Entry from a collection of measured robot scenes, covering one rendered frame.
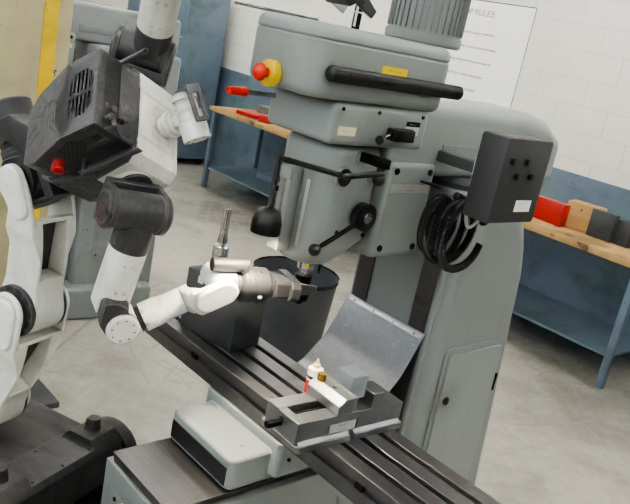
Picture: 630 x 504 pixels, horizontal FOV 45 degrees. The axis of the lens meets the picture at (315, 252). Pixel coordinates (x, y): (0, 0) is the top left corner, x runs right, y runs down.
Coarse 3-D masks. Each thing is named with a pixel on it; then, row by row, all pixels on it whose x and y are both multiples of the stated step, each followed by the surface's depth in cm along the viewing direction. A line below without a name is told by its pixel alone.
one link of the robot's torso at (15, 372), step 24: (0, 312) 198; (0, 336) 199; (24, 336) 206; (48, 336) 210; (0, 360) 205; (24, 360) 205; (48, 360) 215; (0, 384) 210; (24, 384) 217; (0, 408) 212; (24, 408) 223
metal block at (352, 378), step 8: (344, 368) 188; (352, 368) 189; (336, 376) 188; (344, 376) 186; (352, 376) 184; (360, 376) 185; (368, 376) 187; (344, 384) 186; (352, 384) 184; (360, 384) 186; (352, 392) 185; (360, 392) 187
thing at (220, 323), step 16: (192, 272) 224; (240, 304) 214; (256, 304) 220; (192, 320) 226; (208, 320) 222; (224, 320) 217; (240, 320) 217; (256, 320) 222; (208, 336) 222; (224, 336) 218; (240, 336) 219; (256, 336) 225
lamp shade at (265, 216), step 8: (264, 208) 176; (272, 208) 176; (256, 216) 175; (264, 216) 174; (272, 216) 175; (280, 216) 177; (256, 224) 175; (264, 224) 174; (272, 224) 175; (280, 224) 177; (256, 232) 175; (264, 232) 175; (272, 232) 175; (280, 232) 178
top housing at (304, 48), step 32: (256, 32) 176; (288, 32) 166; (320, 32) 161; (352, 32) 165; (288, 64) 167; (320, 64) 163; (352, 64) 168; (384, 64) 174; (416, 64) 181; (448, 64) 190; (320, 96) 166; (352, 96) 171; (384, 96) 178; (416, 96) 185
